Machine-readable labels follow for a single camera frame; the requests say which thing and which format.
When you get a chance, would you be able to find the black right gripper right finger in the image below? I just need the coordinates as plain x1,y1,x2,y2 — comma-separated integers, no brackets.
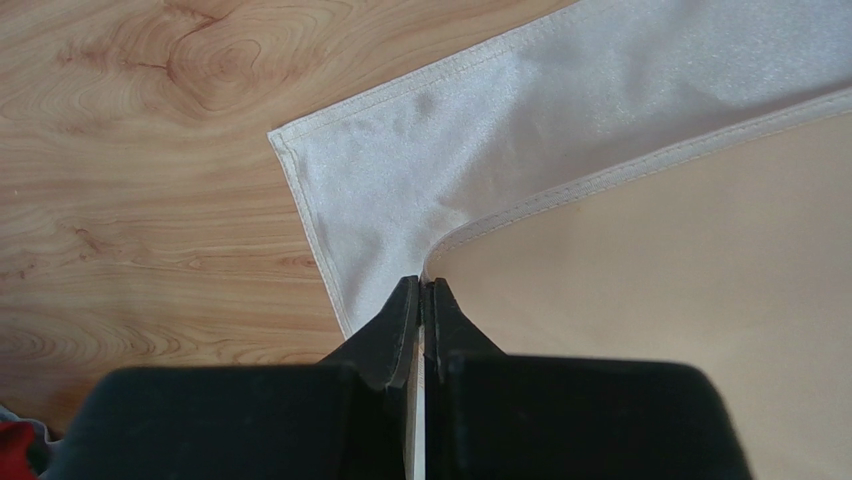
423,279,752,479

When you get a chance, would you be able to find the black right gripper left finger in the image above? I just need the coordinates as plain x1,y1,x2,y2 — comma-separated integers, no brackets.
48,276,420,479

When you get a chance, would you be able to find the beige cloth napkin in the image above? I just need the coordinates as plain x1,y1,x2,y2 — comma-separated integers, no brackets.
268,1,851,479

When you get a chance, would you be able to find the red garment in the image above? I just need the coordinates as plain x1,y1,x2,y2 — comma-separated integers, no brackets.
1,422,38,480

